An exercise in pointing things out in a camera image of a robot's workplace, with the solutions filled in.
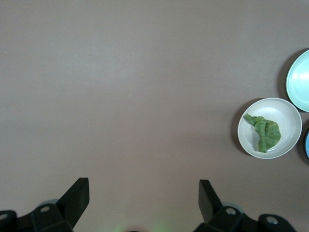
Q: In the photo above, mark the brown table cover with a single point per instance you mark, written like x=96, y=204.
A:
x=120, y=84

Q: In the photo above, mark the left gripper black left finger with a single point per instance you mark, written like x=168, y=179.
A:
x=72, y=205

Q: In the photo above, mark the beige round plate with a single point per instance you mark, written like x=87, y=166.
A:
x=287, y=116

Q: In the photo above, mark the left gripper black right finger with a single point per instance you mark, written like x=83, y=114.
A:
x=212, y=210

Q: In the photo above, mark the green lettuce leaf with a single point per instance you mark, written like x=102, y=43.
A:
x=268, y=135

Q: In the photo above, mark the light green round plate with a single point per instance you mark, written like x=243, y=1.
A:
x=300, y=82

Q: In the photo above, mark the blue round plate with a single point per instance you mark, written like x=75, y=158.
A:
x=307, y=145

